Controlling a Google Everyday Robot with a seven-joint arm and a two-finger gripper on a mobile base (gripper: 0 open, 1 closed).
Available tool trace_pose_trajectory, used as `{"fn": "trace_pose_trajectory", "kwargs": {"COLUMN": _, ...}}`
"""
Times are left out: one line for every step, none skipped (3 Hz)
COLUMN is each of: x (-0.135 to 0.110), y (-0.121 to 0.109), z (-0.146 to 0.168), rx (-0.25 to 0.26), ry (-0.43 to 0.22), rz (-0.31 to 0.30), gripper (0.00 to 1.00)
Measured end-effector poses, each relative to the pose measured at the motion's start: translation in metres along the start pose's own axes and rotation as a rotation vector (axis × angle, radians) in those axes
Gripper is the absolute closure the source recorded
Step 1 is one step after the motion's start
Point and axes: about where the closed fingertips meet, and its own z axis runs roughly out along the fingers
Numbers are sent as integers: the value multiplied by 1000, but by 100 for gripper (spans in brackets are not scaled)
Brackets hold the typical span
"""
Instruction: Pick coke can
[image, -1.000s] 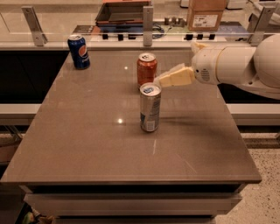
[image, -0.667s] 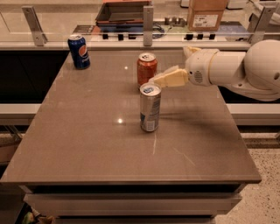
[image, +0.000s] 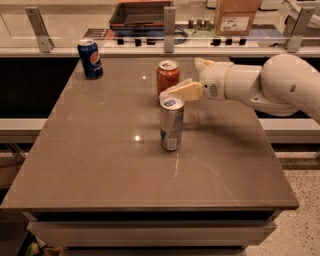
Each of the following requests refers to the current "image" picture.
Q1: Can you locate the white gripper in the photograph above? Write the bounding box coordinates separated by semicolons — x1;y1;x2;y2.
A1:
159;58;233;101

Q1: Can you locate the red coke can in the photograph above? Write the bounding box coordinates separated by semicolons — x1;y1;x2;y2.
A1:
157;59;180;94

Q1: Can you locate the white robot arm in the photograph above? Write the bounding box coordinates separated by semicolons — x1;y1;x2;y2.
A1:
160;54;320;123

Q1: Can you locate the silver energy drink can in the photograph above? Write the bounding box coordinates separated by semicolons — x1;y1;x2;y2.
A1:
160;95;185;151

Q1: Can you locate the blue pepsi can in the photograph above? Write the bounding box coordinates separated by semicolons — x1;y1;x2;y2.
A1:
77;39;103;79

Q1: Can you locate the cardboard box with label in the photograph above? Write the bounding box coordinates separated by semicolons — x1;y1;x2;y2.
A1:
214;0;260;36

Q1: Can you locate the dark tray bin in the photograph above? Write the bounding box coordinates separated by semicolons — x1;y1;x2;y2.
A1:
109;0;173;29

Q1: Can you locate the middle metal glass bracket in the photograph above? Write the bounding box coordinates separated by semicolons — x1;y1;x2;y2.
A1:
164;6;176;53

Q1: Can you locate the metal glass bracket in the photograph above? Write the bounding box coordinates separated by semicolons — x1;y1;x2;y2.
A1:
164;6;176;53
283;7;315;53
25;6;54;53

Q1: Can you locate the right metal glass bracket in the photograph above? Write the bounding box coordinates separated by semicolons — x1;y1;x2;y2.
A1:
283;7;315;53

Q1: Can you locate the left metal glass bracket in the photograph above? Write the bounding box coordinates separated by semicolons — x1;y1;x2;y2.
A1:
25;6;54;53

